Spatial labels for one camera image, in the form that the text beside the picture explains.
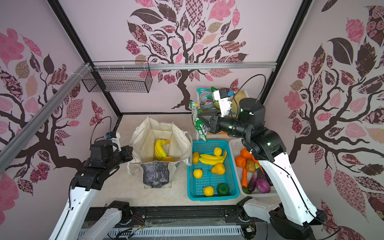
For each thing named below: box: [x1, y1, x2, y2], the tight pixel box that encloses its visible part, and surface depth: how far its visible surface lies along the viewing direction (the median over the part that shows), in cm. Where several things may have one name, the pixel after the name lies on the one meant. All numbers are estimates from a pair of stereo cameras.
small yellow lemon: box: [193, 169, 203, 179], surface depth 86 cm
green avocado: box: [217, 183, 229, 196], surface depth 79 cm
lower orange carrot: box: [241, 166, 248, 187], surface depth 87 cm
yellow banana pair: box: [198, 151, 228, 165], surface depth 92 cm
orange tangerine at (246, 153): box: [240, 147, 253, 160], surface depth 92 cm
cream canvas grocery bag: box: [155, 121, 193, 189], surface depth 83 cm
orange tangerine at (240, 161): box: [235, 155, 246, 168], surface depth 88 cm
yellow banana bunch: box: [154, 139, 171, 161], surface depth 92 cm
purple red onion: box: [255, 178, 271, 194], surface depth 76 cm
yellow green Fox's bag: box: [213, 99, 220, 110], surface depth 76 cm
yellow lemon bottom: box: [204, 186, 214, 197], surface depth 79 cm
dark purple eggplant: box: [256, 166, 274, 187], surface depth 83 cm
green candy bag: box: [189, 101, 208, 142], surface depth 58 cm
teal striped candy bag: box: [197, 87, 216, 111], surface depth 79 cm
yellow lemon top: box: [213, 147, 223, 157], surface depth 94 cm
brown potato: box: [245, 159, 256, 173], surface depth 87 cm
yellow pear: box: [211, 162, 226, 175], surface depth 86 cm
